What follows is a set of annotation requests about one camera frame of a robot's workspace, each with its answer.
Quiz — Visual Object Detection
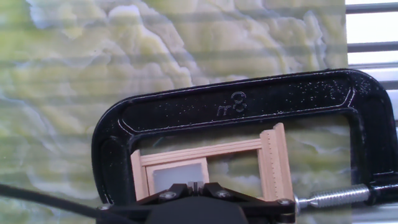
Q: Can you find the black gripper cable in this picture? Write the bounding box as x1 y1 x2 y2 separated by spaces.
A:
0 182 137 224

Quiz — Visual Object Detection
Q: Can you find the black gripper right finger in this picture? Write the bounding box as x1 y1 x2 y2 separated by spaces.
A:
195 181 296 223

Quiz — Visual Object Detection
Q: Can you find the green marble pattern mat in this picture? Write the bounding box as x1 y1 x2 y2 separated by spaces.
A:
0 0 354 224

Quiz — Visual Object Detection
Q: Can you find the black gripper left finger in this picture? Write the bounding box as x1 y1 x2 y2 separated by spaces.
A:
95 181 197 223

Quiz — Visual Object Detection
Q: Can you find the black metal C-clamp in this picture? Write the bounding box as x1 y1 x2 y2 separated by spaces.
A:
91 68 398 215

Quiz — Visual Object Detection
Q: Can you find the wooden miniature sliding window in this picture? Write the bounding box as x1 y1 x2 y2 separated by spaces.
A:
130 122 295 202

